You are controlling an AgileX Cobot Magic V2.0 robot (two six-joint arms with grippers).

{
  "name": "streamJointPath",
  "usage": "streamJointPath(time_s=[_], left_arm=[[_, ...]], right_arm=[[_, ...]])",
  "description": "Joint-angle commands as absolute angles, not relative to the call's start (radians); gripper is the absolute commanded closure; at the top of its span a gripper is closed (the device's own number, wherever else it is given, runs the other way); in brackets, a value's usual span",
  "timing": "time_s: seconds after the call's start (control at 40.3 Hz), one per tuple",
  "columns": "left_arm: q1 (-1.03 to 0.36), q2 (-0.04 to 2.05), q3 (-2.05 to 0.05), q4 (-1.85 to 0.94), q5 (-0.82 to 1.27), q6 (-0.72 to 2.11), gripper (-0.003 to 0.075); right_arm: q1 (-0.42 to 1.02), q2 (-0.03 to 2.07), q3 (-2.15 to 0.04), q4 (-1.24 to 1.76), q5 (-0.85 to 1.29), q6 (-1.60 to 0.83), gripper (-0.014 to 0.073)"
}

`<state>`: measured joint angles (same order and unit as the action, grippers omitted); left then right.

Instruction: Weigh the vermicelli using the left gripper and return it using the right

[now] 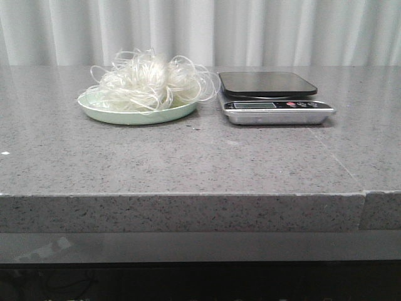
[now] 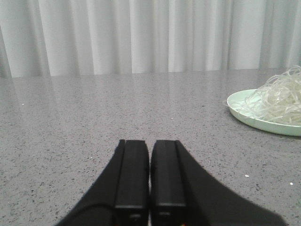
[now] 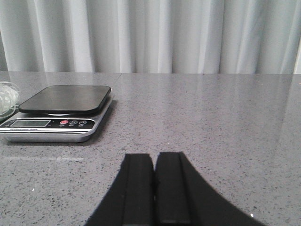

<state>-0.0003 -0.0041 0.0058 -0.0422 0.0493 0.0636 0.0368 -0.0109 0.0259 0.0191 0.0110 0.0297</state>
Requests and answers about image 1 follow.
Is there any silver digital kitchen scale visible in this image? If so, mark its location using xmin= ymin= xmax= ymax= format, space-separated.
xmin=219 ymin=71 xmax=335 ymax=125

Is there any white vermicelli noodle bundle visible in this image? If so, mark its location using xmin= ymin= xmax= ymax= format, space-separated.
xmin=80 ymin=48 xmax=221 ymax=115

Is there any light green round plate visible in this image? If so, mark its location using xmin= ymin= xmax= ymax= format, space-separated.
xmin=78 ymin=95 xmax=197 ymax=125

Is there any white pleated curtain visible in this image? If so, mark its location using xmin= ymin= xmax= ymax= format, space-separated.
xmin=1 ymin=1 xmax=400 ymax=66

